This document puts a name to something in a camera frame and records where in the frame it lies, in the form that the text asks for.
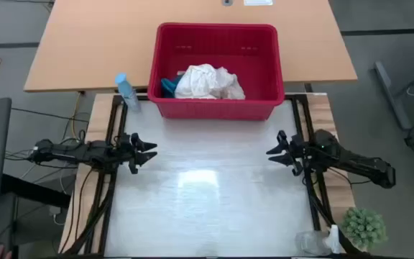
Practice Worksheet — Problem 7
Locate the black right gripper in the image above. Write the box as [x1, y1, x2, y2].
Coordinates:
[265, 129, 316, 177]

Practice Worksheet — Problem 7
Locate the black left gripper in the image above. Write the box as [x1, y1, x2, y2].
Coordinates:
[112, 132, 158, 176]

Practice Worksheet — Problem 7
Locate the white lace shirt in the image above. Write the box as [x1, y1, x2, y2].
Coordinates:
[174, 63, 247, 101]

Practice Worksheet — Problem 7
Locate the red plastic laundry bin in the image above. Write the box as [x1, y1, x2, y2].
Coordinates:
[147, 22, 286, 121]

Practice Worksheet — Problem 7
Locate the blue-capped clear water bottle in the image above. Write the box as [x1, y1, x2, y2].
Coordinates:
[114, 73, 142, 113]

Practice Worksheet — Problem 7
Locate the teal garment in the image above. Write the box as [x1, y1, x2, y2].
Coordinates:
[160, 74, 185, 99]

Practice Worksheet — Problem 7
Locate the clear spray bottle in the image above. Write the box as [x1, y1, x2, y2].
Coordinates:
[295, 224, 347, 257]

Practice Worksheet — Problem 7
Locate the white power adapter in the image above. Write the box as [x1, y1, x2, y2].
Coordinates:
[47, 204, 65, 227]

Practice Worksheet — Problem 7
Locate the small green potted plant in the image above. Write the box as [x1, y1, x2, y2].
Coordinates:
[339, 206, 389, 252]

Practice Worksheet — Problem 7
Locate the black furniture base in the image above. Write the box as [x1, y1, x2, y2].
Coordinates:
[0, 173, 72, 259]

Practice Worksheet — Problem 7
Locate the light brown wooden desk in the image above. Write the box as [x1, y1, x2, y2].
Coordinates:
[23, 0, 359, 94]

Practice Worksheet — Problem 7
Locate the grey metal desk leg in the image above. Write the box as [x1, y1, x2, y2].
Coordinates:
[373, 60, 414, 132]

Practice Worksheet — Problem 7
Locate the black aluminium table frame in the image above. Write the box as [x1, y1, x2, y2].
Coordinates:
[57, 92, 373, 259]

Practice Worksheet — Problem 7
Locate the yellow cable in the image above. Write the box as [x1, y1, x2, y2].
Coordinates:
[70, 91, 85, 142]

